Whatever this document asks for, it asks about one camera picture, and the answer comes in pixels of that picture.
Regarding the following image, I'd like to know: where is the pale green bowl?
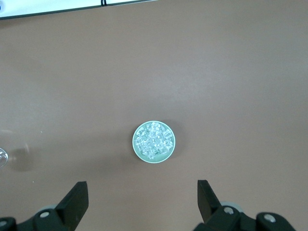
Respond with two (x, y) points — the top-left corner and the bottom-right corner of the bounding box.
(132, 120), (177, 164)

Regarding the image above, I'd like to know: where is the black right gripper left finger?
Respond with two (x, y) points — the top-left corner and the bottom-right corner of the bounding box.
(0, 181), (89, 231)

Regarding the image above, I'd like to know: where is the clear ice cubes pile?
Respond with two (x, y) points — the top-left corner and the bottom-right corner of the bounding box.
(134, 122), (174, 160)

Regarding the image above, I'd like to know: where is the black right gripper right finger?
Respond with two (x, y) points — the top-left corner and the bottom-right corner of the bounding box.
(192, 180), (298, 231)

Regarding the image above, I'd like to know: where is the brown table cover mat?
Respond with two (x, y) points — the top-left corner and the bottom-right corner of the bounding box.
(0, 0), (308, 231)

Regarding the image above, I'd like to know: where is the clear wine glass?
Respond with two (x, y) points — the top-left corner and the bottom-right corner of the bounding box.
(0, 129), (31, 169)

